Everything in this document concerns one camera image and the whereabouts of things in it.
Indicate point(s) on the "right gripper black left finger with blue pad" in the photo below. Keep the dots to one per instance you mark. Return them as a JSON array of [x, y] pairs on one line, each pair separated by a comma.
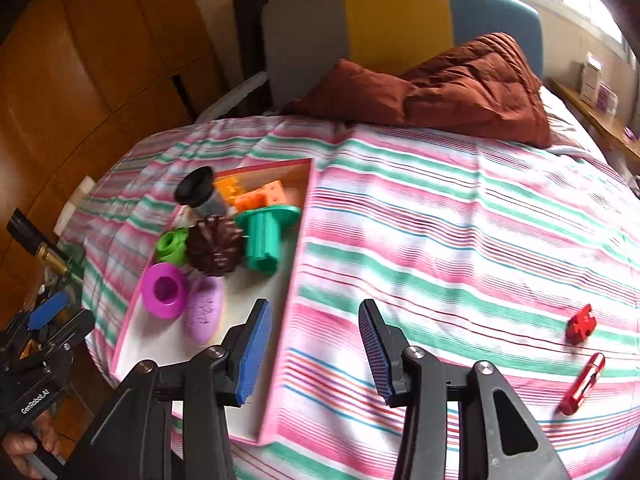
[[130, 437]]

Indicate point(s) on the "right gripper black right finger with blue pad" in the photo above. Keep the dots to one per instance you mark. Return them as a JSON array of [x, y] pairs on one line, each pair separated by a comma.
[[498, 436]]

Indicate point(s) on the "lilac oval patterned brush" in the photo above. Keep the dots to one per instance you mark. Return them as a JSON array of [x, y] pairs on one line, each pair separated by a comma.
[[204, 309]]

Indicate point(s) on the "purple plastic flanged cup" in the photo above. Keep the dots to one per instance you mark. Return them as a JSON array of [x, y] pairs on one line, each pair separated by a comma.
[[164, 290]]

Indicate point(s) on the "dark brown spiky hairbrush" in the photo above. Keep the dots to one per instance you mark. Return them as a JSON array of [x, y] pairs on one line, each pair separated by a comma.
[[215, 245]]

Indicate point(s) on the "green flanged plastic column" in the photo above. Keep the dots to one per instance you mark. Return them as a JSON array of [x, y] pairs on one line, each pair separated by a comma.
[[263, 228]]

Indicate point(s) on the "black grey flanged cup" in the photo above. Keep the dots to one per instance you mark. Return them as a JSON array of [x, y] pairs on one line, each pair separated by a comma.
[[197, 190]]

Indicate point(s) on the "person's left hand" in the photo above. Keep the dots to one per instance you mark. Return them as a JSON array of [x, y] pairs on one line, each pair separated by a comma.
[[18, 446]]

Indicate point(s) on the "red metallic lighter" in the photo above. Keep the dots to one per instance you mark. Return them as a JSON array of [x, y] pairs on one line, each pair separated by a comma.
[[578, 392]]

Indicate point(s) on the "red puzzle piece block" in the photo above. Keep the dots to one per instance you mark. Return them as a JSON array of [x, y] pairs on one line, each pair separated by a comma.
[[581, 326]]

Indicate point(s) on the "left handheld gripper device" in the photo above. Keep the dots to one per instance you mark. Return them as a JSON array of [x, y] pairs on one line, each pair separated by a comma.
[[38, 345]]

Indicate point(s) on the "striped pink green bedsheet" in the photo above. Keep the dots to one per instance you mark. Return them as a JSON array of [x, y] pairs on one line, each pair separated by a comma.
[[476, 249]]

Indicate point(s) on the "pink-rimmed white tray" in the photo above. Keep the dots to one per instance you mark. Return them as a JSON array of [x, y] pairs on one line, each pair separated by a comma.
[[145, 336]]

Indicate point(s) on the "orange curved track piece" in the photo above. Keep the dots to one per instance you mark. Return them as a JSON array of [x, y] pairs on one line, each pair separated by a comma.
[[229, 188]]

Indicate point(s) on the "orange connected cube blocks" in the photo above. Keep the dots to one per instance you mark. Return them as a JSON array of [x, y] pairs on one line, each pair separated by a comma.
[[270, 194]]

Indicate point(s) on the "white pillow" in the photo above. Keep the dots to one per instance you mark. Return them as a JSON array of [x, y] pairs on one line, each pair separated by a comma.
[[566, 131]]

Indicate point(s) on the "wooden side shelf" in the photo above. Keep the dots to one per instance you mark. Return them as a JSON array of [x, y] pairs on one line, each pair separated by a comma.
[[610, 129]]

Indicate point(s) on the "rust brown quilted blanket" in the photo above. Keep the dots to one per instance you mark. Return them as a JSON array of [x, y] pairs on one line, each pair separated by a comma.
[[483, 88]]

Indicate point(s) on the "grey yellow blue headboard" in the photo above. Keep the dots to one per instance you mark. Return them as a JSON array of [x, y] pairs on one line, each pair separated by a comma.
[[305, 38]]

